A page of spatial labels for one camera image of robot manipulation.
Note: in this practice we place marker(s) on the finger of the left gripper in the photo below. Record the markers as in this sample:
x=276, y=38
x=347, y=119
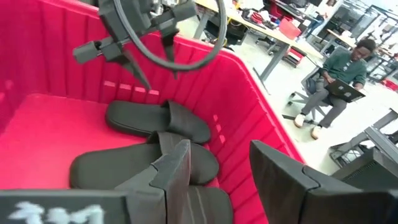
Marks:
x=132, y=63
x=170, y=40

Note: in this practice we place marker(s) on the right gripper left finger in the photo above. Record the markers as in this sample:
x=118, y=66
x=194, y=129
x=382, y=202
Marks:
x=171, y=186

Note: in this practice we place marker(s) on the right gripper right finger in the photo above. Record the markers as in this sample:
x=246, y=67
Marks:
x=280, y=193

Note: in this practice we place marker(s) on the small smooth black slide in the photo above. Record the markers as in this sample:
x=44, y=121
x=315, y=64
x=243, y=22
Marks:
x=136, y=119
x=109, y=168

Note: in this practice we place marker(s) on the red plastic bin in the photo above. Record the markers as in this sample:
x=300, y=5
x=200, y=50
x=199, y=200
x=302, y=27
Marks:
x=46, y=140

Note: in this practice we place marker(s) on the black perforated box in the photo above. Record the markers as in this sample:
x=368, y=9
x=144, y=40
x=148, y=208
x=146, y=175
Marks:
x=363, y=172

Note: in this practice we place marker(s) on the long wooden work table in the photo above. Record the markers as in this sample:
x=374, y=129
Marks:
x=273, y=62

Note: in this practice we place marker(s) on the grey office chair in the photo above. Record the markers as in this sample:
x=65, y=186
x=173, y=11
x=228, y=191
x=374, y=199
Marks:
x=312, y=87

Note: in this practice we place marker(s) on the small red box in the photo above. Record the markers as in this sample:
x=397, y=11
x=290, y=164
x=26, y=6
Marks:
x=289, y=29

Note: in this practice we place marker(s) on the dark grey laptop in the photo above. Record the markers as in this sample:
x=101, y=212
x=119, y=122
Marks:
x=342, y=90

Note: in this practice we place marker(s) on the person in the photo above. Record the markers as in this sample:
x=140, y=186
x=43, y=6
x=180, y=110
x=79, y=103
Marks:
x=345, y=67

